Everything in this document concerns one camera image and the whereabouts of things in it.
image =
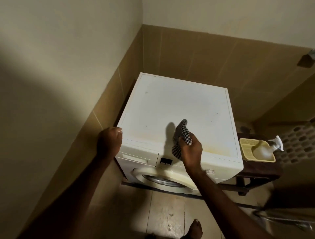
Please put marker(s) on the perforated plastic laundry basket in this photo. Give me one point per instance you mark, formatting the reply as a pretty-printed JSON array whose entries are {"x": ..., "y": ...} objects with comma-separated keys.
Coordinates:
[{"x": 295, "y": 145}]

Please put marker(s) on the person's left thumb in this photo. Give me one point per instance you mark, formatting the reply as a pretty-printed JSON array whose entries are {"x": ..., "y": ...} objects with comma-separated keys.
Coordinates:
[{"x": 119, "y": 131}]

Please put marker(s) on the white spray bottle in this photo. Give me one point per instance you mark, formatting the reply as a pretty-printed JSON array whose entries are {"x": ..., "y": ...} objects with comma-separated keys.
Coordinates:
[{"x": 267, "y": 149}]

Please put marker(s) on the person's right forearm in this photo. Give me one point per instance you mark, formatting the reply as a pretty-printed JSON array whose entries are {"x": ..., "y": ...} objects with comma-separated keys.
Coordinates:
[{"x": 226, "y": 206}]

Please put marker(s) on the black and white checkered cloth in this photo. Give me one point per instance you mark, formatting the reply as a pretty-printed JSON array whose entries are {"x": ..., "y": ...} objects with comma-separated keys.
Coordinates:
[{"x": 181, "y": 136}]

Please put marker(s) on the person's left hand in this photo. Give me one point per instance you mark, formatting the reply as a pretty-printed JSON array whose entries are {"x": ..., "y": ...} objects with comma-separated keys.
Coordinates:
[{"x": 108, "y": 142}]

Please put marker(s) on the person's right fingers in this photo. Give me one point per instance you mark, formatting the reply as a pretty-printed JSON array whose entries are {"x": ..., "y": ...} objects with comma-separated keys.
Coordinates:
[{"x": 187, "y": 142}]

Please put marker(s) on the person's foot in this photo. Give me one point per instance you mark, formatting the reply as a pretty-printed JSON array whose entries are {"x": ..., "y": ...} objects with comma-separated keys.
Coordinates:
[{"x": 195, "y": 229}]

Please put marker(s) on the yellow plastic basket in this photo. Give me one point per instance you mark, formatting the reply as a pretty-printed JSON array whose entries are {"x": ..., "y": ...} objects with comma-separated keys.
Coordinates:
[{"x": 248, "y": 147}]

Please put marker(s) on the white front-load washing machine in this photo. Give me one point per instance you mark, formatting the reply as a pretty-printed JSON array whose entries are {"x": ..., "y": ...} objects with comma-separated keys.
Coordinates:
[{"x": 177, "y": 115}]

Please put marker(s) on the metal pipe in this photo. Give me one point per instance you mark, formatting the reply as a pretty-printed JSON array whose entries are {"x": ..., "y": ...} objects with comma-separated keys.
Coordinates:
[{"x": 283, "y": 218}]

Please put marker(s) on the dark brown plastic stool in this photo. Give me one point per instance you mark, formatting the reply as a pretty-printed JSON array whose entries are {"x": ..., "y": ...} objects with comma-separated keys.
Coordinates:
[{"x": 260, "y": 170}]

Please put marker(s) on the person's right hand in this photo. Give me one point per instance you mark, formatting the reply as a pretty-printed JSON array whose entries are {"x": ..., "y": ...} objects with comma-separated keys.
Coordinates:
[{"x": 190, "y": 151}]

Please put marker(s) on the person's left forearm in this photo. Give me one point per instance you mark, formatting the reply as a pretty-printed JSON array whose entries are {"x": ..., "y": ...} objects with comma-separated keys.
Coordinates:
[{"x": 61, "y": 197}]

